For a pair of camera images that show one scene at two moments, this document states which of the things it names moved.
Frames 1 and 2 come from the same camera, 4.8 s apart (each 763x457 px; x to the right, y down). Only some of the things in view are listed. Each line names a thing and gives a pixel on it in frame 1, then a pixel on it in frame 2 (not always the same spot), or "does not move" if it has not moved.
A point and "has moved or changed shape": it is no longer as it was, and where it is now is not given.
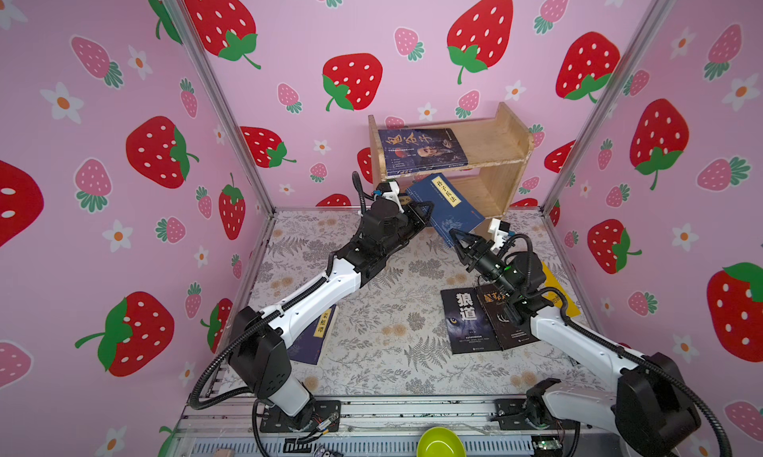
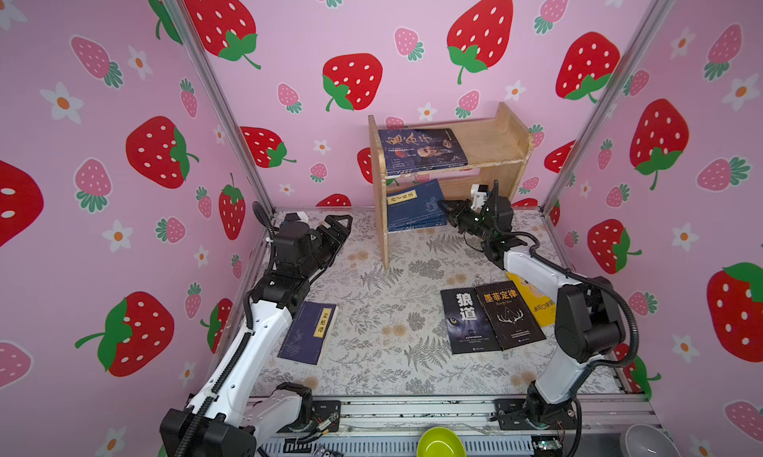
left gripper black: (413, 221) to (333, 242)
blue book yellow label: (450, 212) has moved or changed shape
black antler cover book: (509, 330) does not move
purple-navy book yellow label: (308, 348) does not move
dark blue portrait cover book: (410, 150) does not move
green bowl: (439, 441) does not move
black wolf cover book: (468, 325) does not move
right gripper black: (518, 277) to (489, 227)
